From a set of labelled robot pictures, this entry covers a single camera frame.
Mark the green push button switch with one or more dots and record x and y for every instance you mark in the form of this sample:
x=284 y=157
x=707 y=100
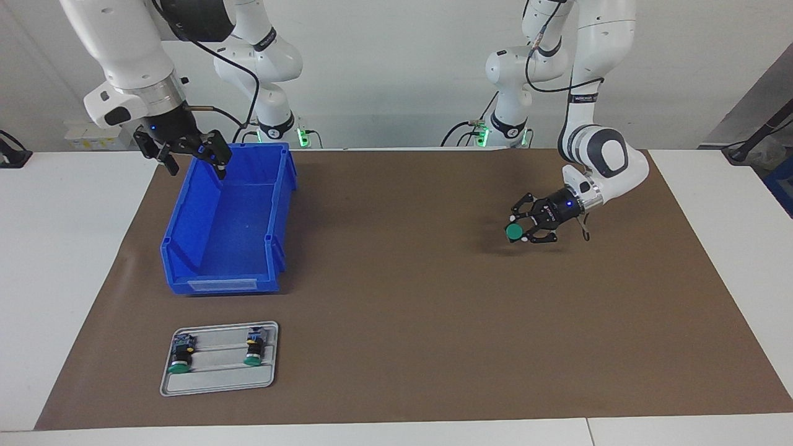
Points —
x=514 y=232
x=254 y=348
x=181 y=353

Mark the brown table mat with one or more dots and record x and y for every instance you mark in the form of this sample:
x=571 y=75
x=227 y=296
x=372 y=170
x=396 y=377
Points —
x=433 y=341

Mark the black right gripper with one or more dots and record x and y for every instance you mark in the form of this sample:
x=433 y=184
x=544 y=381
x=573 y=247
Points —
x=170 y=127

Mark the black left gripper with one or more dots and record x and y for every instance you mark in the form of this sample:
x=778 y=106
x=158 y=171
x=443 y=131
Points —
x=560 y=207

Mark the black clamp mount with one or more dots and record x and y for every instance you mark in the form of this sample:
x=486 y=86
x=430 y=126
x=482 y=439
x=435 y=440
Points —
x=12 y=158

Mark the blue plastic storage bin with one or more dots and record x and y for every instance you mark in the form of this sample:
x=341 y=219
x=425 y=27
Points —
x=229 y=235

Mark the black stand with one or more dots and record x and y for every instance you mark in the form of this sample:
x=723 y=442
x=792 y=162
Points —
x=737 y=152

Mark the white box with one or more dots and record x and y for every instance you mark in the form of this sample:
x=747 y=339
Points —
x=77 y=136

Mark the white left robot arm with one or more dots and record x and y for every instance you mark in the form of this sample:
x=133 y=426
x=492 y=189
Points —
x=604 y=155

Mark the blue crate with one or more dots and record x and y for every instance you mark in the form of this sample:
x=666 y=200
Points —
x=782 y=186

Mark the grey metal tray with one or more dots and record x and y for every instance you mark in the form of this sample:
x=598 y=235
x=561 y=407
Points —
x=217 y=381

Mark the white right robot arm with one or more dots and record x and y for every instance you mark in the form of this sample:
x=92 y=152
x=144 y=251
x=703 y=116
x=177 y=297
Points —
x=118 y=43

